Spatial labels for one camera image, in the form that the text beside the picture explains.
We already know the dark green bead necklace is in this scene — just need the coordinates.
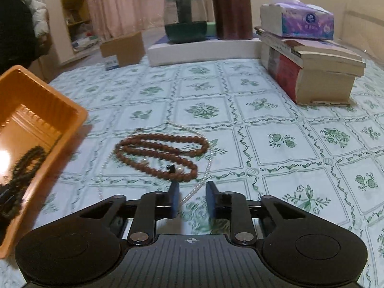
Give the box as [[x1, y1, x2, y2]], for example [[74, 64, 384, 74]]
[[0, 145, 49, 220]]

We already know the orange plastic tray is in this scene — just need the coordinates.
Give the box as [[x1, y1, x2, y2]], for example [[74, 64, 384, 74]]
[[1, 65, 88, 259]]

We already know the reddish brown bead bracelet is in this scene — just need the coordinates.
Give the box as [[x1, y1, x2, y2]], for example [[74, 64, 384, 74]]
[[113, 133, 210, 182]]

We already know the green floral tablecloth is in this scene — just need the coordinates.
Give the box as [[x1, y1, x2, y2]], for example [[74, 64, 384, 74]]
[[33, 59, 383, 287]]

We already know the thick red cover book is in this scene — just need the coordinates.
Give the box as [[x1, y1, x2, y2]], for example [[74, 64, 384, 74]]
[[261, 43, 366, 105]]

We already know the thin book on top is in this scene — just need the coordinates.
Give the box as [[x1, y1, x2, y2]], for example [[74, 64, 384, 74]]
[[255, 27, 362, 62]]

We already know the brown cardboard box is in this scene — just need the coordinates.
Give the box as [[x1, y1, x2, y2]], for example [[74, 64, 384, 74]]
[[100, 32, 145, 71]]

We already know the black hanging jacket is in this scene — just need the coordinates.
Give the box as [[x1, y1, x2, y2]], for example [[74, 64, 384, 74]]
[[0, 0, 39, 73]]

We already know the wooden bookshelf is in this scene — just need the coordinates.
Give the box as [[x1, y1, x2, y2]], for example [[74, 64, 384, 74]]
[[61, 0, 98, 54]]

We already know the white flat box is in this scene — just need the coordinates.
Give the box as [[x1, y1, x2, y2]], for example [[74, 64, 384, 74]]
[[147, 38, 261, 67]]

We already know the blue flat box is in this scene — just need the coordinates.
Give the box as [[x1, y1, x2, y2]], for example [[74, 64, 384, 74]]
[[155, 35, 168, 44]]

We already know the purple tissue pack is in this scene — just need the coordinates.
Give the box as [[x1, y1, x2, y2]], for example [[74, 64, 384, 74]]
[[260, 0, 334, 40]]

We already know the white puffer jacket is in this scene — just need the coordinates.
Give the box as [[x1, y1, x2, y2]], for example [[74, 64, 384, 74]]
[[22, 0, 52, 55]]

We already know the dark red cylindrical canister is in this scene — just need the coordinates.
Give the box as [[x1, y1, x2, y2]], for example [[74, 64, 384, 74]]
[[212, 0, 253, 40]]

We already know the glass green humidifier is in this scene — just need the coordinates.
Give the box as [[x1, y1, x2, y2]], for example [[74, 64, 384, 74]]
[[163, 0, 208, 44]]

